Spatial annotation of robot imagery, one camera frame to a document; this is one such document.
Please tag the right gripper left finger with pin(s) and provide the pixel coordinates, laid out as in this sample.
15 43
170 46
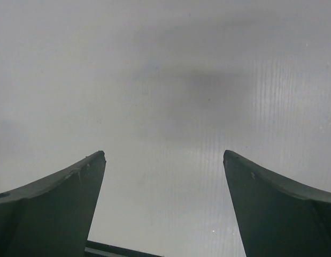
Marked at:
52 216

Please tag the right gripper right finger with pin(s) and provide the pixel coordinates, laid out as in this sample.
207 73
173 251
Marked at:
277 216

